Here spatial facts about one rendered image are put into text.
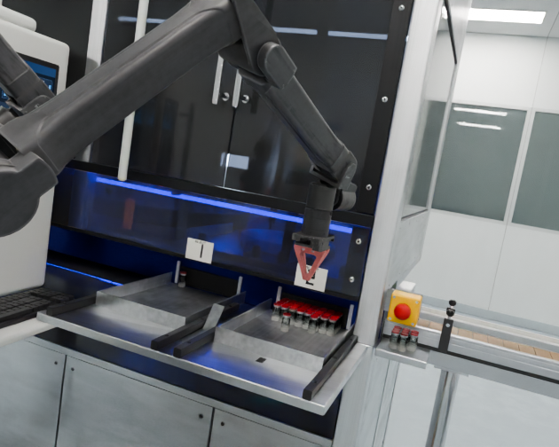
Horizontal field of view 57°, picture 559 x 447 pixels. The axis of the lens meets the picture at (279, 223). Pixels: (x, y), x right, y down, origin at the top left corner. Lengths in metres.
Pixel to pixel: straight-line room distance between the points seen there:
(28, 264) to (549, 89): 5.25
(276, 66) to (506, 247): 5.31
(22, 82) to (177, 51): 0.43
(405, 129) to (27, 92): 0.83
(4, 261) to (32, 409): 0.60
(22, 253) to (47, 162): 1.09
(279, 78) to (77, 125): 0.29
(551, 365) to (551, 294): 4.57
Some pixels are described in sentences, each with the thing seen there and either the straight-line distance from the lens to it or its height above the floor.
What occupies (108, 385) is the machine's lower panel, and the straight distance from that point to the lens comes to 1.79.
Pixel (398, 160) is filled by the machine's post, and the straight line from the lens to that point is 1.31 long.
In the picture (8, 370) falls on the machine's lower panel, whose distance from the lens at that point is 2.07.
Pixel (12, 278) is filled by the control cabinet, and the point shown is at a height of 0.85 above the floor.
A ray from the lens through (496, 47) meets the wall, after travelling 6.09.
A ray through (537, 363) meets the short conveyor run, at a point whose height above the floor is 0.92.
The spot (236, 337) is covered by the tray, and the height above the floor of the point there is 0.90.
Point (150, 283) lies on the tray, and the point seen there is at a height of 0.90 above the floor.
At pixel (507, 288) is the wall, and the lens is 6.00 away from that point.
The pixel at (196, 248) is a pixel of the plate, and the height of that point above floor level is 1.02.
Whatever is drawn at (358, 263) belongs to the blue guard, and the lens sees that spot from 1.34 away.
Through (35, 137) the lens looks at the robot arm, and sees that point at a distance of 0.60.
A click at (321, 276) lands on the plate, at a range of 1.37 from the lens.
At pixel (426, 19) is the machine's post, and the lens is 1.37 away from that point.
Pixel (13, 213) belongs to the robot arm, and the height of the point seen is 1.21.
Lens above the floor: 1.31
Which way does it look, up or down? 7 degrees down
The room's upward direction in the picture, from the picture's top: 9 degrees clockwise
